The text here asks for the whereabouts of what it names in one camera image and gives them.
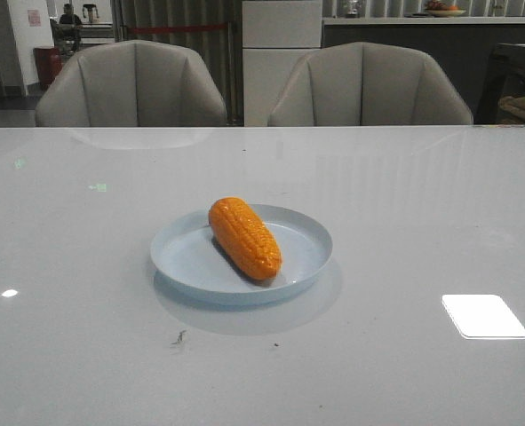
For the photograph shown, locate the white cabinet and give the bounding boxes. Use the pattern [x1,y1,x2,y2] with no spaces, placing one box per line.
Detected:
[242,1,322,127]

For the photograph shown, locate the seated person in background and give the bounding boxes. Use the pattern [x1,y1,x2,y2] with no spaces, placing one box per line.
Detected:
[59,3,82,52]

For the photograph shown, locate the orange plastic corn cob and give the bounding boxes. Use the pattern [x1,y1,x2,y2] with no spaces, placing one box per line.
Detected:
[208,197,282,280]

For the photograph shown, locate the fruit bowl on counter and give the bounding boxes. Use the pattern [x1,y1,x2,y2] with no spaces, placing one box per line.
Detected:
[425,0,465,18]

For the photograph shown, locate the metal barrier post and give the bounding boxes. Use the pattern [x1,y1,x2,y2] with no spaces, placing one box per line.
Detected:
[227,21,237,125]

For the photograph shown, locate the dark wooden side table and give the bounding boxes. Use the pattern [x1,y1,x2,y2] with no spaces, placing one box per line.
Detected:
[474,43,525,124]

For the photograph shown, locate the grey upholstered chair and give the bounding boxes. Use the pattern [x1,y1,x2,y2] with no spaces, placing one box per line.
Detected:
[267,42,473,127]
[35,40,227,127]

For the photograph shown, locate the red trash bin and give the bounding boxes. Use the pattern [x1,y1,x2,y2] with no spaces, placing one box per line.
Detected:
[34,46,62,90]

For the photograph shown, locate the right grey upholstered chair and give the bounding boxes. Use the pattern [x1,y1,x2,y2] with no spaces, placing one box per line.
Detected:
[267,42,473,127]

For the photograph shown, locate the red barrier belt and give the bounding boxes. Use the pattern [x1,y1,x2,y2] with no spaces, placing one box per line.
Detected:
[127,22,228,35]

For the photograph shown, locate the pink wall notice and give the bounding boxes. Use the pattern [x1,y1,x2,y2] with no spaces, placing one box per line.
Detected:
[28,9,41,27]

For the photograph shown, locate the light blue round plate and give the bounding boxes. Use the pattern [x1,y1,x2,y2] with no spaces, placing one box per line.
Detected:
[150,204,333,306]

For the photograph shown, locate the dark grey counter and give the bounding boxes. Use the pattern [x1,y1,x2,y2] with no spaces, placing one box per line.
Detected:
[322,17,525,118]

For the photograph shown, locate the left grey upholstered chair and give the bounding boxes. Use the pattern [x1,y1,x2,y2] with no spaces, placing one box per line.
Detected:
[35,40,227,127]

